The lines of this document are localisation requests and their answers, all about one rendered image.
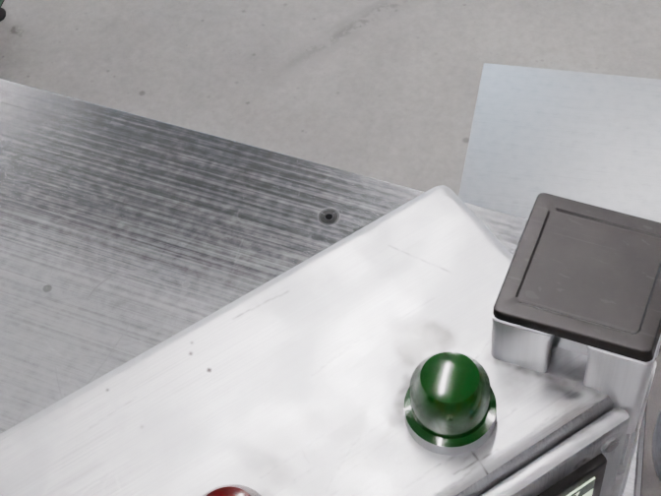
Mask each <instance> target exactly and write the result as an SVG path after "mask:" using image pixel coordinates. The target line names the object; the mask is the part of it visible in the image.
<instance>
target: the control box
mask: <svg viewBox="0 0 661 496"><path fill-rule="evenodd" d="M512 257H513V255H512V254H511V252H510V251H509V250H508V249H507V248H506V247H505V246H504V245H503V244H502V243H501V242H500V241H499V240H498V238H497V237H496V236H495V235H494V234H493V233H492V232H491V231H490V230H489V229H488V228H487V227H486V226H485V225H484V223H483V222H482V221H481V220H480V219H479V218H478V217H477V216H476V215H475V214H474V213H473V212H472V211H471V210H470V209H469V208H468V207H467V206H466V205H465V204H464V203H463V202H462V201H461V200H460V199H459V198H458V197H457V196H456V194H455V192H454V191H453V190H452V189H451V188H449V187H447V186H445V185H441V186H436V187H434V188H432V189H430V190H428V191H427V192H425V193H423V194H421V195H420V196H418V197H416V198H414V199H413V200H411V201H409V202H407V203H406V204H404V205H402V206H400V207H399V208H397V209H395V210H393V211H392V212H390V213H388V214H386V215H385V216H383V217H380V218H379V219H377V220H375V221H373V222H371V223H370V224H368V225H366V226H364V227H363V228H361V229H359V230H357V231H356V232H354V233H352V234H350V235H349V236H347V237H345V238H343V239H342V240H340V241H338V242H336V243H335V244H333V245H332V246H330V247H329V248H327V249H325V250H323V251H322V252H320V253H318V254H316V255H315V256H313V257H311V258H309V259H307V260H306V261H304V262H302V263H300V264H299V265H297V266H295V267H293V268H292V269H290V270H288V271H286V272H285V273H283V274H281V275H279V276H278V277H276V278H274V279H272V280H270V281H268V282H266V283H265V284H263V285H261V286H259V287H258V288H256V289H254V290H252V291H250V292H249V293H247V294H245V295H243V296H242V297H240V298H238V299H236V300H235V301H233V302H231V303H229V304H228V305H226V306H224V307H222V308H221V309H219V310H217V311H215V312H214V313H212V314H210V315H208V316H207V317H206V318H204V319H202V320H201V321H199V322H197V323H195V324H193V325H192V326H190V327H188V328H186V329H185V330H183V331H181V332H179V333H178V334H176V335H174V336H172V337H171V338H169V339H167V340H165V341H163V342H161V343H159V344H158V345H156V346H154V347H152V348H151V349H149V350H147V351H145V352H144V353H142V354H140V355H138V356H137V357H135V358H133V359H131V360H129V361H128V362H126V363H124V364H122V365H121V366H119V367H117V368H115V369H114V370H112V371H110V372H108V373H107V374H105V375H103V376H101V377H100V378H98V379H96V380H94V381H93V382H91V383H89V384H87V385H86V386H84V387H82V388H80V389H79V390H77V391H76V392H74V393H72V394H71V395H69V396H67V397H65V398H64V399H62V400H60V401H58V402H57V403H54V404H52V405H51V406H49V407H47V408H45V409H44V410H42V411H40V412H38V413H37V414H35V415H33V416H31V417H30V418H28V419H26V420H24V421H23V422H21V423H19V424H17V425H16V426H14V427H12V428H10V429H8V430H7V431H5V432H3V433H1V434H0V496H203V495H204V494H206V493H207V492H209V491H210V490H212V489H214V488H215V487H218V486H221V485H226V484H241V485H244V486H248V487H250V488H252V489H254V490H256V491H257V492H258V493H260V494H261V495H262V496H537V495H539V494H540V493H542V492H543V491H545V490H546V489H548V488H549V487H551V486H552V485H554V484H555V483H557V482H558V481H560V480H561V479H563V478H564V477H566V476H567V475H569V474H570V473H572V472H573V471H575V470H576V469H578V468H579V467H581V466H582V465H584V464H586V463H587V462H589V461H590V460H592V459H593V458H595V457H596V456H598V455H599V454H601V453H602V454H603V455H604V456H605V458H606V459H607V465H606V469H605V474H604V478H603V483H602V487H601V492H600V496H612V493H613V489H614V484H615V480H616V476H617V472H618V468H619V464H620V460H621V455H622V451H623V447H624V444H625V440H626V436H627V431H628V427H629V423H630V417H629V415H628V413H627V412H626V411H625V410H624V409H622V408H619V407H614V408H613V405H614V403H613V402H612V400H611V398H610V397H609V396H608V395H606V394H604V393H602V392H600V391H598V390H596V389H593V388H590V387H587V386H584V384H583V380H584V375H585V369H586V363H587V357H588V356H587V355H584V354H581V353H577V352H574V351H570V350H567V349H564V348H560V347H557V346H552V350H551V359H550V364H549V366H548V369H547V372H545V373H541V372H538V371H535V370H531V369H528V368H525V367H521V366H518V365H515V364H511V363H508V362H505V361H503V360H499V359H496V358H494V357H493V356H492V354H491V347H492V325H493V323H492V319H493V308H494V304H495V302H496V299H497V297H498V294H499V292H500V289H501V286H502V284H503V281H504V279H505V276H506V274H507V271H508V269H509V266H510V264H511V259H512ZM445 351H456V352H460V353H464V354H466V355H469V356H471V357H472V358H474V359H476V360H477V361H478V362H479V363H480V364H481V365H482V366H483V367H484V369H485V370H486V372H487V374H488V376H489V379H490V385H491V388H492V389H493V392H494V394H495V397H496V402H497V415H496V423H495V427H494V430H493V431H492V433H491V435H490V437H489V438H488V439H487V440H486V441H485V443H483V444H482V445H481V446H480V447H478V448H477V449H475V450H473V451H471V452H469V453H465V454H462V455H455V456H447V455H440V454H436V453H433V452H431V451H429V450H427V449H425V448H423V447H422V446H421V445H419V444H418V443H417V442H416V441H415V440H414V439H413V438H412V436H411V435H410V433H409V431H408V429H407V427H406V424H405V418H404V407H403V406H404V398H405V395H406V392H407V390H408V388H409V386H410V379H411V376H412V373H413V371H414V370H415V368H416V367H417V366H418V364H419V363H420V362H421V361H423V360H424V359H425V358H427V357H429V356H431V355H433V354H436V353H439V352H445Z"/></svg>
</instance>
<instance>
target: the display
mask: <svg viewBox="0 0 661 496"><path fill-rule="evenodd" d="M606 465H607V459H606V458H605V456H604V455H603V454H602V453H601V454H599V455H598V456H596V457H595V458H593V459H592V460H590V461H589V462H587V463H586V464H584V465H582V466H581V467H579V468H578V469H576V470H575V471H573V472H572V473H570V474H569V475H567V476H566V477H564V478H563V479H561V480H560V481H558V482H557V483H555V484H554V485H552V486H551V487H549V488H548V489H546V490H545V491H543V492H542V493H540V494H539V495H537V496H600V492H601V487H602V483H603V478H604V474H605V469H606Z"/></svg>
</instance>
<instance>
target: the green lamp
mask: <svg viewBox="0 0 661 496"><path fill-rule="evenodd" d="M403 407H404V418H405V424H406V427H407V429H408V431H409V433H410V435H411V436H412V438H413V439H414V440H415V441H416V442H417V443H418V444H419V445H421V446H422V447H423V448H425V449H427V450H429V451H431V452H433V453H436V454H440V455H447V456H455V455H462V454H465V453H469V452H471V451H473V450H475V449H477V448H478V447H480V446H481V445H482V444H483V443H485V441H486V440H487V439H488V438H489V437H490V435H491V433H492V431H493V430H494V427H495V423H496V415H497V402H496V397H495V394H494V392H493V389H492V388H491V385H490V379H489V376H488V374H487V372H486V370H485V369H484V367H483V366H482V365H481V364H480V363H479V362H478V361H477V360H476V359H474V358H472V357H471V356H469V355H466V354H464V353H460V352H456V351H445V352H439V353H436V354H433V355H431V356H429V357H427V358H425V359H424V360H423V361H421V362H420V363H419V364H418V366H417V367H416V368H415V370H414V371H413V373H412V376H411V379H410V386H409V388H408V390H407V392H406V395H405V398H404V406H403Z"/></svg>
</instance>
